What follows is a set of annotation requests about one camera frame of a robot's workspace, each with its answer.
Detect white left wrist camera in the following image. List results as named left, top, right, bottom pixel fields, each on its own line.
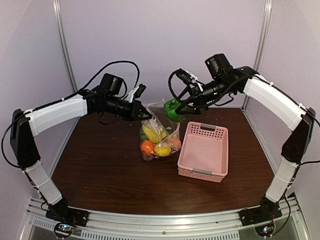
left=124, top=83, right=147, bottom=103

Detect aluminium corner post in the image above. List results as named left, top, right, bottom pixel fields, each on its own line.
left=243, top=0, right=273, bottom=111
left=52, top=0, right=78, bottom=98

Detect orange toy tangerine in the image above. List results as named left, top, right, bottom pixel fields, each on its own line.
left=140, top=140, right=155, bottom=157

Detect left circuit board with leds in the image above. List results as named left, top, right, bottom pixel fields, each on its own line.
left=53, top=222, right=75, bottom=238

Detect pink perforated plastic basket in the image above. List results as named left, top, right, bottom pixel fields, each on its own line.
left=177, top=121, right=229, bottom=183

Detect yellow toy lemon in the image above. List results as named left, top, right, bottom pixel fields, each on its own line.
left=154, top=142, right=172, bottom=157

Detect green toy bell pepper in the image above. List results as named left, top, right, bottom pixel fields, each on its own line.
left=164, top=98, right=187, bottom=123

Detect clear zip top bag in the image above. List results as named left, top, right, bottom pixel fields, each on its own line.
left=139, top=99, right=182, bottom=162

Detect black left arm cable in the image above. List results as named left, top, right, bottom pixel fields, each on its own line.
left=1, top=61, right=140, bottom=168

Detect right aluminium corner post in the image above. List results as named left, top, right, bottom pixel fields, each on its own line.
left=243, top=0, right=273, bottom=111

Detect black right camera cable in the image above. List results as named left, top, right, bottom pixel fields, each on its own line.
left=167, top=68, right=191, bottom=103

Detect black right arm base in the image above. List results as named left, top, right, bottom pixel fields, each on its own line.
left=238, top=194, right=283, bottom=226

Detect orange green toy carrot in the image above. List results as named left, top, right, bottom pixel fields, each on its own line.
left=167, top=135, right=182, bottom=151

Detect green black toy watermelon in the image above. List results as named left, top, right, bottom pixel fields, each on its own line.
left=140, top=132, right=148, bottom=141

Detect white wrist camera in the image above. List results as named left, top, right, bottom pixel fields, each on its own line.
left=124, top=83, right=147, bottom=103
left=177, top=68, right=204, bottom=92

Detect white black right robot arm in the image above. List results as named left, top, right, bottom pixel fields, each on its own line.
left=169, top=53, right=318, bottom=221

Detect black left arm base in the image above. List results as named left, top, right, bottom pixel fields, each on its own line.
left=45, top=197, right=89, bottom=227

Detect left aluminium corner post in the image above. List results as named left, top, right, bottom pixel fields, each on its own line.
left=52, top=0, right=78, bottom=98

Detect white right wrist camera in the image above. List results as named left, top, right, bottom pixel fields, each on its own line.
left=177, top=68, right=204, bottom=92

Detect yellow toy banana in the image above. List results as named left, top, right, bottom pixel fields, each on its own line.
left=142, top=125, right=167, bottom=144

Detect right circuit board with leds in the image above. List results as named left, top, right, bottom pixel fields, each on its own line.
left=254, top=223, right=275, bottom=238

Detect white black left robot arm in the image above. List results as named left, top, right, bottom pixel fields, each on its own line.
left=10, top=73, right=152, bottom=222

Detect aluminium front rail frame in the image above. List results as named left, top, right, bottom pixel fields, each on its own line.
left=18, top=196, right=311, bottom=240

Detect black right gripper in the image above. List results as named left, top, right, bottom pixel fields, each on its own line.
left=175, top=76, right=236, bottom=114

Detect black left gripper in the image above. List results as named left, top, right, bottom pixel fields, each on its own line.
left=105, top=94, right=152, bottom=121

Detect circuit board with leds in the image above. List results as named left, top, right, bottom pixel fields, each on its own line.
left=254, top=223, right=275, bottom=238
left=53, top=222, right=75, bottom=238

